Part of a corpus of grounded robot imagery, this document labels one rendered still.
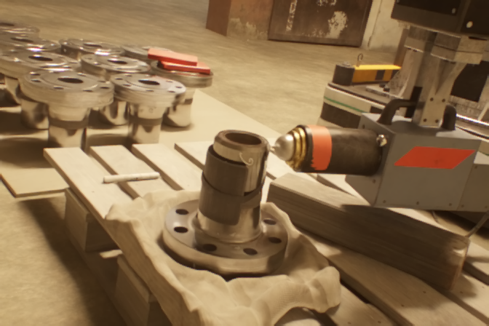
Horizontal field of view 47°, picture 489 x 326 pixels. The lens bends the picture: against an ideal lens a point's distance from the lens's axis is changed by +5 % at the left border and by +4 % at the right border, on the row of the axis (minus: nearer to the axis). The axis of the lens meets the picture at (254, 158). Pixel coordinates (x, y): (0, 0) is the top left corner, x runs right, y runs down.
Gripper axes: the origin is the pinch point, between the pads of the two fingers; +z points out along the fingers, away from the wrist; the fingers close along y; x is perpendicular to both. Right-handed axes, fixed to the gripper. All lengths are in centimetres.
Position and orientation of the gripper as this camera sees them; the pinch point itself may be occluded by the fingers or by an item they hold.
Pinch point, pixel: (422, 105)
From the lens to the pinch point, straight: 121.4
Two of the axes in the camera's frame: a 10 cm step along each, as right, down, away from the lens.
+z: -1.8, 9.3, 3.3
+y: -3.0, -3.7, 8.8
